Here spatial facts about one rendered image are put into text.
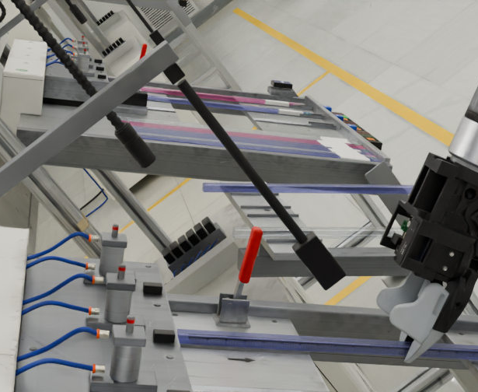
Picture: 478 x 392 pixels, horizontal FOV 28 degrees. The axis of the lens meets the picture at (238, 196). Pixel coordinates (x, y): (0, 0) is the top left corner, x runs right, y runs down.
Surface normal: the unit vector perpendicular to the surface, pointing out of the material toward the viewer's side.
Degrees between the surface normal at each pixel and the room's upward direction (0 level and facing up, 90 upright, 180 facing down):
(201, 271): 90
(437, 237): 90
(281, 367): 45
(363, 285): 0
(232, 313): 90
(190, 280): 90
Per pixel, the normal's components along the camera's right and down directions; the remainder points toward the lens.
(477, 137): -0.61, -0.09
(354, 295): -0.59, -0.74
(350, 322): 0.17, 0.28
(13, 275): 0.15, -0.95
